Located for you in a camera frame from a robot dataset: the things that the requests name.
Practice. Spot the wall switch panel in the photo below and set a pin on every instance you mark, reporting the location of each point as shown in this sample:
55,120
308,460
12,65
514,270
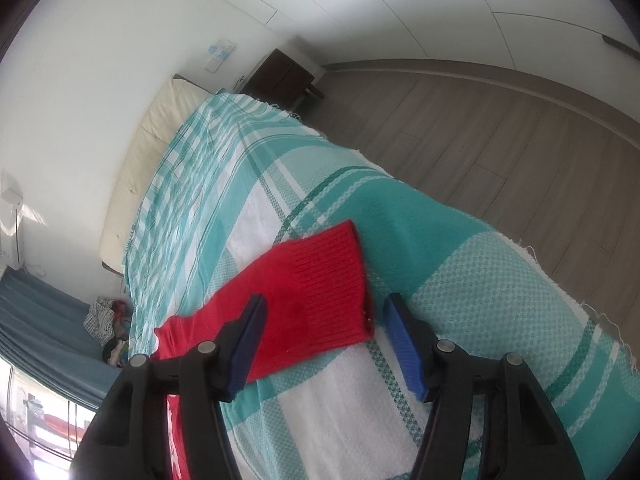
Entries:
218,53

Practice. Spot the blue curtain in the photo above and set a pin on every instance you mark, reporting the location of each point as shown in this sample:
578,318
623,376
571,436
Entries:
42,335

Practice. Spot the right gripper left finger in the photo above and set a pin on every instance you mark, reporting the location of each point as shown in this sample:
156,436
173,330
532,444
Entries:
128,437

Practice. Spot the white wardrobe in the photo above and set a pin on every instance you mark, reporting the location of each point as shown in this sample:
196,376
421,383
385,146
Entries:
584,44

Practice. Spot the teal plaid bedspread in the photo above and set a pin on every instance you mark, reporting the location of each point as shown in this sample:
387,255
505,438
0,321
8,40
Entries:
247,200

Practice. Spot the dark wooden nightstand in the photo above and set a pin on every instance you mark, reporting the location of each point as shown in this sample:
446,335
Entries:
280,81

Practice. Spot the pile of clothes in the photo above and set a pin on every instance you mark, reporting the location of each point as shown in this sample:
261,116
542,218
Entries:
108,322

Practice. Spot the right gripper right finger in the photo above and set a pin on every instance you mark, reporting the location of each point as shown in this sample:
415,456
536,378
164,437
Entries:
523,437

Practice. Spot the red knit sweater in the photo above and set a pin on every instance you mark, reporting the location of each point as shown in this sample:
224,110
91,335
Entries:
295,418

